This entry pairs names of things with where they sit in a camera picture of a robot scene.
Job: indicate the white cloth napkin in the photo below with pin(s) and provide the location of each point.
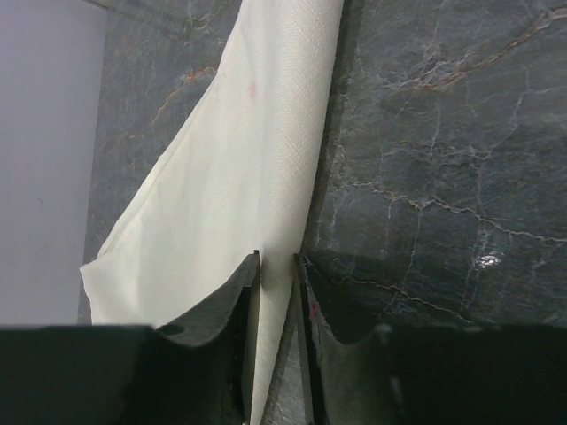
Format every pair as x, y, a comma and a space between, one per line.
238, 177

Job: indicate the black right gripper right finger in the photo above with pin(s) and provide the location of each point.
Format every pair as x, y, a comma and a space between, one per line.
336, 350

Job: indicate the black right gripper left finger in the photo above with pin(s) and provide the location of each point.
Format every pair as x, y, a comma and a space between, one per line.
211, 374

